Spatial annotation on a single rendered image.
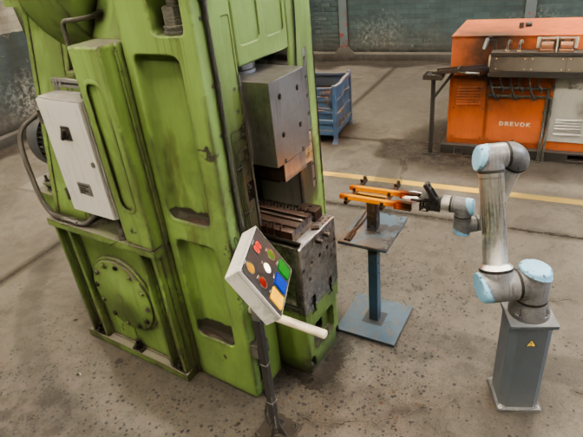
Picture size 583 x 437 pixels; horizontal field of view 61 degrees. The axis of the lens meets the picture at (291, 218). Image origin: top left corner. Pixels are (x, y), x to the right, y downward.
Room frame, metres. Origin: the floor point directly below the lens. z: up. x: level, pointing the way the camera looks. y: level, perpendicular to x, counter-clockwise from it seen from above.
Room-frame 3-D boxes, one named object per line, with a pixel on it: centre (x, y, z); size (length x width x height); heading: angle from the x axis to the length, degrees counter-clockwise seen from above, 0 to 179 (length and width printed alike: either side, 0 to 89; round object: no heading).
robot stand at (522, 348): (1.83, -1.10, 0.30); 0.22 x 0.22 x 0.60; 81
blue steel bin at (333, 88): (6.36, -0.28, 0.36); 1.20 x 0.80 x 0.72; 66
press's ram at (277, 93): (2.42, 0.10, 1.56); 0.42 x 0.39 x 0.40; 55
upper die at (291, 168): (2.39, 0.12, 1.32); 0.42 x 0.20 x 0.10; 55
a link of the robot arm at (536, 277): (1.83, -1.09, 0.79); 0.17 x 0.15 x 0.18; 91
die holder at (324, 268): (2.44, 0.10, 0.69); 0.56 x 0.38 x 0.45; 55
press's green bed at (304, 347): (2.44, 0.10, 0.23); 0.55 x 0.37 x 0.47; 55
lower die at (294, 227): (2.39, 0.12, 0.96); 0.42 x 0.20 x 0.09; 55
